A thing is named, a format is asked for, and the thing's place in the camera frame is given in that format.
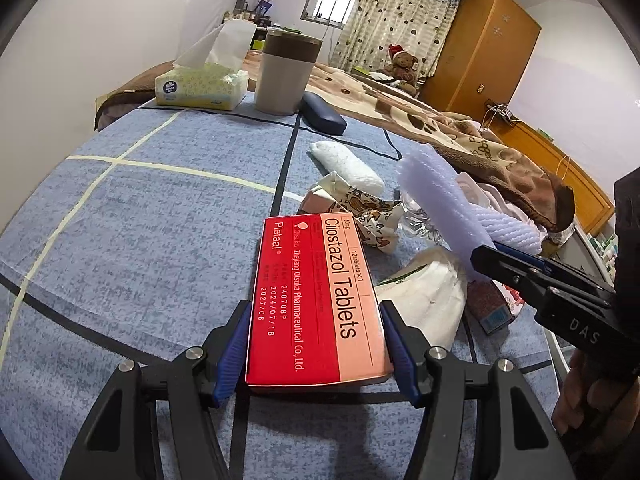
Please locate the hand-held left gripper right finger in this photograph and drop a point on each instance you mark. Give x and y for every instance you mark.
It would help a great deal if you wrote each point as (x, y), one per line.
(400, 355)

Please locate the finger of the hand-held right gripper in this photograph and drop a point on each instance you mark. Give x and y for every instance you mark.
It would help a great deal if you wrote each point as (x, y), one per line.
(530, 257)
(515, 270)

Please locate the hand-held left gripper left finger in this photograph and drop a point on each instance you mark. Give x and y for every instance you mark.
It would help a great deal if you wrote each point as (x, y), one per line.
(232, 355)

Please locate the red white packet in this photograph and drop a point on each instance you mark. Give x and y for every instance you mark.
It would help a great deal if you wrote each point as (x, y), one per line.
(515, 300)

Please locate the red medicine box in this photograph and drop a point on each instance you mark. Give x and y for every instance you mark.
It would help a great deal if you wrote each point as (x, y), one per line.
(310, 310)

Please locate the white foam fruit net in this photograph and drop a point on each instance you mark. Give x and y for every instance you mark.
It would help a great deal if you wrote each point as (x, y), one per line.
(440, 195)

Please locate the clear plastic bottle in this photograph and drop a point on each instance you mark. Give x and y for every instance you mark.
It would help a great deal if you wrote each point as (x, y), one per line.
(415, 220)

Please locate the person's right hand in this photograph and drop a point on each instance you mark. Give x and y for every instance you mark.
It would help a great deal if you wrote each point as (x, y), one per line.
(595, 405)

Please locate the grey drawer cabinet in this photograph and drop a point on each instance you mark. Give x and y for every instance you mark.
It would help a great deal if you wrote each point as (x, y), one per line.
(595, 250)

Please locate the white paper bag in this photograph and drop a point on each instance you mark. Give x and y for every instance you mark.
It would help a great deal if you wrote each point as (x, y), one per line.
(430, 290)

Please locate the wooden headboard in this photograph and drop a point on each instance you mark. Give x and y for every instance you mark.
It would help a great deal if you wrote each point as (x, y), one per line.
(550, 160)

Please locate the blue checked cloth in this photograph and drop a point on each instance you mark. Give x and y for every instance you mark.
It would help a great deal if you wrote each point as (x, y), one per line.
(150, 235)

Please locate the power strip with chargers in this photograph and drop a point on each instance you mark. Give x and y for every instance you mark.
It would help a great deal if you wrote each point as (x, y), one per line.
(500, 111)

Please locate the brown patterned blanket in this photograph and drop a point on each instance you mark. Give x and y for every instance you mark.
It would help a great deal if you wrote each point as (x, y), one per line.
(450, 130)

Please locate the crumpled printed wrapper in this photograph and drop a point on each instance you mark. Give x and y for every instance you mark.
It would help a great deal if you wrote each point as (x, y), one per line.
(360, 205)

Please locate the white textured wad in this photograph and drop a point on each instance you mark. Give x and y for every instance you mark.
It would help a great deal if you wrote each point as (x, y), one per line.
(345, 165)

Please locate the wooden wardrobe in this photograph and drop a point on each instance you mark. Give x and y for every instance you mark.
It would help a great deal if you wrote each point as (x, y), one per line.
(480, 50)

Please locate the brown teddy bear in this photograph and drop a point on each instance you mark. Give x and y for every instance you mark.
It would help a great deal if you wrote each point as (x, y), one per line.
(402, 67)

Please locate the dark blue glasses case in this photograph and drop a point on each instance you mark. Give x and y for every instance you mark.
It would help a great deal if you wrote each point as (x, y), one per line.
(322, 112)

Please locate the yellow tissue box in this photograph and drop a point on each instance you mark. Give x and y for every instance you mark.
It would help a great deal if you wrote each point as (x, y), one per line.
(200, 85)

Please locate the beige cup with brown band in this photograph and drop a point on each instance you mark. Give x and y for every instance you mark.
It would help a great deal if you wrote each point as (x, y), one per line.
(285, 75)

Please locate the heart patterned curtain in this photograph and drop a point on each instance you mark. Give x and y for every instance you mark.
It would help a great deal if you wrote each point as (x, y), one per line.
(395, 5)

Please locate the barred window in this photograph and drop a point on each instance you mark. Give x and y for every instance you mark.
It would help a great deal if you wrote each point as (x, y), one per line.
(330, 2)

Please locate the cluttered desk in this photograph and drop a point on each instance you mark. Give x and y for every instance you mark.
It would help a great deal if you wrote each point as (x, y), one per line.
(250, 20)

